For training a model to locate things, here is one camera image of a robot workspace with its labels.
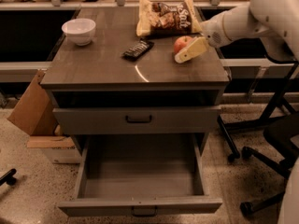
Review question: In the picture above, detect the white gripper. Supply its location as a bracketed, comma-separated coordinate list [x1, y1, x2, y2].
[174, 17, 232, 63]

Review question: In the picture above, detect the red apple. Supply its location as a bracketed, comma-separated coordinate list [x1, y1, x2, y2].
[174, 35, 192, 54]

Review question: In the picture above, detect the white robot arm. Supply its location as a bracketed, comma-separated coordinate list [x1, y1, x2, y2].
[175, 0, 299, 179]

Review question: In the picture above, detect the grey upper drawer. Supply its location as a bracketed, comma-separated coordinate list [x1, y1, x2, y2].
[53, 105, 220, 134]

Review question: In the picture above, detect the grey drawer cabinet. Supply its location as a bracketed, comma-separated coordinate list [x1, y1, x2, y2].
[41, 7, 229, 148]

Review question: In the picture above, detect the grey open lower drawer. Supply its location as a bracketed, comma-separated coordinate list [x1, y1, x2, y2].
[59, 133, 222, 217]

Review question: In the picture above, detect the yellow brown chip bag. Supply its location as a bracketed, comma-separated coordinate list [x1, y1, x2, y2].
[136, 0, 202, 37]

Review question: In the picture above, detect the black snack bar packet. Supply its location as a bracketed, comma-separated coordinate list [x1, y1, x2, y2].
[122, 39, 154, 62]

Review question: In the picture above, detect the black office chair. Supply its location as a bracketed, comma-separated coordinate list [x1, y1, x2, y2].
[240, 112, 299, 217]

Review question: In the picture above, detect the white bowl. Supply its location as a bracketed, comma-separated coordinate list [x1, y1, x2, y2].
[62, 19, 96, 46]

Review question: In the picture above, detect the brown cardboard box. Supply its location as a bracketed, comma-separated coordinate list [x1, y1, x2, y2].
[7, 70, 81, 164]

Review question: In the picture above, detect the black chair wheel leg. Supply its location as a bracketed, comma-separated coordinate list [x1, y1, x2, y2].
[0, 169, 17, 186]

